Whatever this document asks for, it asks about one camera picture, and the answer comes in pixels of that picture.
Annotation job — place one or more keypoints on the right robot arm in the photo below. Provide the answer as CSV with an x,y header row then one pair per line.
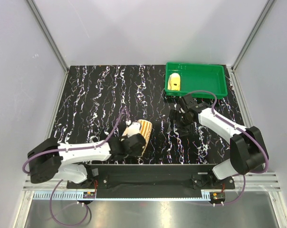
x,y
247,147

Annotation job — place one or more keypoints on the orange striped towel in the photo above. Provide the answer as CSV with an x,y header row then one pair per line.
x,y
145,132

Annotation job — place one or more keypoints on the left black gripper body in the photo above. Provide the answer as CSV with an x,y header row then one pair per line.
x,y
134,154

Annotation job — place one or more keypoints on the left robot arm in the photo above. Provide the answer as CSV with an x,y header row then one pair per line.
x,y
51,159

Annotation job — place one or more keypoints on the green plastic bin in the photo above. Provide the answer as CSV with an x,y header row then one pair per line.
x,y
196,77

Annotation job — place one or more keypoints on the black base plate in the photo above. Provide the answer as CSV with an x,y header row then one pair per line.
x,y
150,178

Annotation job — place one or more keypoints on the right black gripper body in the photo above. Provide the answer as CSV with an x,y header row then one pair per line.
x,y
182,122

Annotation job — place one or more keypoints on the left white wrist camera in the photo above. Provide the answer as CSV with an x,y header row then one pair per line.
x,y
132,128

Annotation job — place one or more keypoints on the yellow towel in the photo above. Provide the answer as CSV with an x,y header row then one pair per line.
x,y
174,82

